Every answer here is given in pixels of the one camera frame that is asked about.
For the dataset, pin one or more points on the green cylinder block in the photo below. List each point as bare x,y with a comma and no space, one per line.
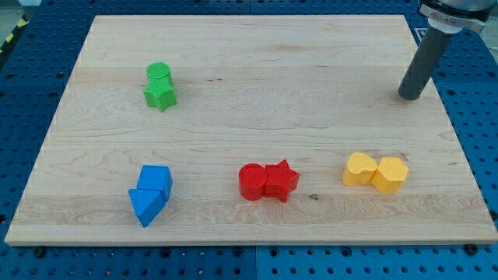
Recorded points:
159,70

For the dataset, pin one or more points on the yellow hexagon block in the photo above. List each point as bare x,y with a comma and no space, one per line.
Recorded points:
390,175

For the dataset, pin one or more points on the yellow heart block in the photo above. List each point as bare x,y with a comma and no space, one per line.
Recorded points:
359,169

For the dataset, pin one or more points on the blue cube block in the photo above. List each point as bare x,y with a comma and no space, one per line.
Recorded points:
156,178

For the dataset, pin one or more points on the light wooden board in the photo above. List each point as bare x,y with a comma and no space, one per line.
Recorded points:
250,89

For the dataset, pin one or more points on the red star block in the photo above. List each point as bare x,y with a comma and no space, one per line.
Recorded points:
281,181

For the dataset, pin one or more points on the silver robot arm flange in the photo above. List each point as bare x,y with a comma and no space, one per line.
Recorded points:
450,15

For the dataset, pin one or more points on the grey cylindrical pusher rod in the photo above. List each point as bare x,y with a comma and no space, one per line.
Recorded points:
424,62

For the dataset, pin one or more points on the blue triangle block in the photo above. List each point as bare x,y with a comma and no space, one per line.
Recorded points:
147,204

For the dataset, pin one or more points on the red cylinder block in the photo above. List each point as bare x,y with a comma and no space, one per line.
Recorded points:
252,181

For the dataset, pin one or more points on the green star block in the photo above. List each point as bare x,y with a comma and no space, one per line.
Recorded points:
160,94

